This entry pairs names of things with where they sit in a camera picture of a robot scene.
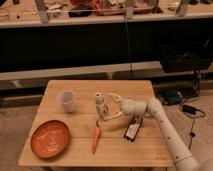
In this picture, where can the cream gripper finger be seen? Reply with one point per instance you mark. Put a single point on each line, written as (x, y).
(115, 97)
(112, 116)

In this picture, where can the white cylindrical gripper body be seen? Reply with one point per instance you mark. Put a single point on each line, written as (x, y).
(132, 107)

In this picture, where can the small cream bottle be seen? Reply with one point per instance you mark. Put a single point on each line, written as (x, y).
(101, 105)

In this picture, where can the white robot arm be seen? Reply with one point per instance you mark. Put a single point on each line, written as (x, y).
(181, 156)

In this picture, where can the orange carrot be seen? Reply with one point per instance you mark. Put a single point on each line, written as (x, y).
(96, 135)

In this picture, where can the wooden table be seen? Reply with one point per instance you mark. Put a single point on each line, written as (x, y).
(113, 150)

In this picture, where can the teal black device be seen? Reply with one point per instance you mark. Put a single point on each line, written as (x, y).
(171, 97)

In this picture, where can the translucent plastic cup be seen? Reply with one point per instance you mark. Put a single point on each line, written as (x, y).
(66, 99)

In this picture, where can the black power adapter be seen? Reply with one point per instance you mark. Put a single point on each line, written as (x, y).
(189, 109)

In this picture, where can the black box on shelf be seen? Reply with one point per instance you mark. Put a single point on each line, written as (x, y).
(184, 57)

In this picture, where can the orange plate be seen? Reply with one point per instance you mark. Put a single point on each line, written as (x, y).
(50, 139)

